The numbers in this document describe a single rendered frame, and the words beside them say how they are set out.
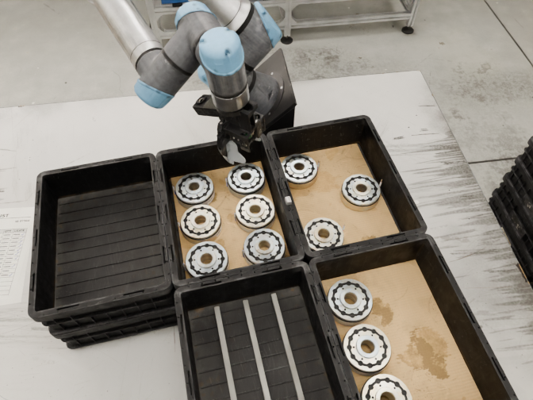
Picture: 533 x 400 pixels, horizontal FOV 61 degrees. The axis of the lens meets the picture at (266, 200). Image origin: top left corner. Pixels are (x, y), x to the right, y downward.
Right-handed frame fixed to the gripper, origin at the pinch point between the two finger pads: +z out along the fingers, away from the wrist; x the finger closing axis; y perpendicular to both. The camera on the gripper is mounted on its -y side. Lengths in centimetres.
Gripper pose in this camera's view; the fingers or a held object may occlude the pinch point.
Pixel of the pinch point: (235, 150)
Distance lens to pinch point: 110.3
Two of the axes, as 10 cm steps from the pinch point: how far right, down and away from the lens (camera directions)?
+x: 5.1, -7.8, 3.7
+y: 8.6, 4.2, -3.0
